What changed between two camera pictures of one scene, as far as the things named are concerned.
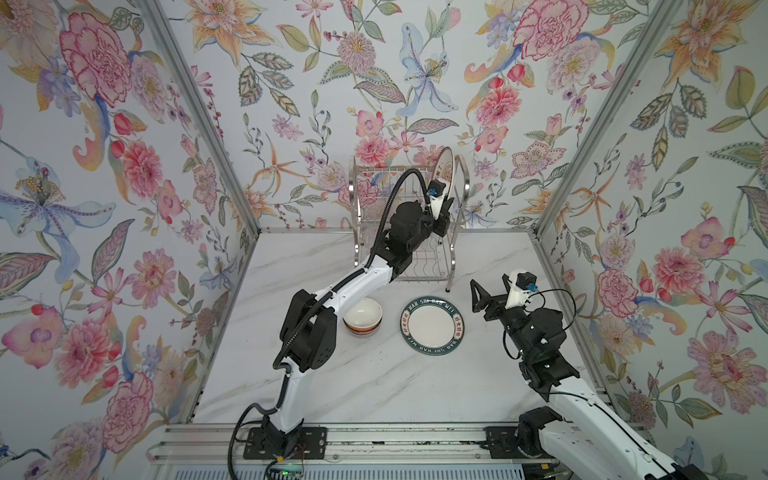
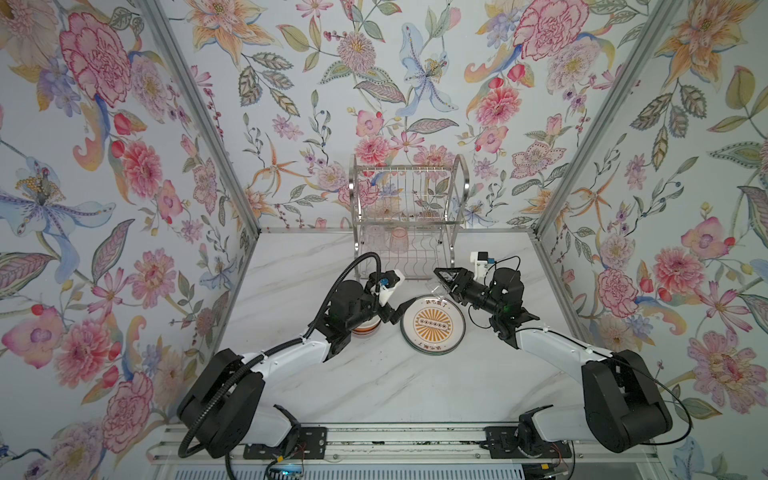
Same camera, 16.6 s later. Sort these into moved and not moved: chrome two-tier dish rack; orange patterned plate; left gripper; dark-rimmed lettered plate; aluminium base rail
Moved: orange patterned plate; left gripper
Not moved: dark-rimmed lettered plate; chrome two-tier dish rack; aluminium base rail
